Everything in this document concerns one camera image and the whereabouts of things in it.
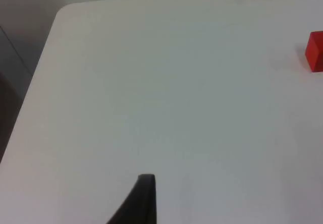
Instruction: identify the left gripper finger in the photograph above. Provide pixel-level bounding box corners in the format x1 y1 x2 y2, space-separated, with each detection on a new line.
105 174 157 224

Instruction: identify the red cube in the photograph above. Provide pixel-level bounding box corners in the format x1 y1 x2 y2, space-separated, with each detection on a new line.
304 31 323 73

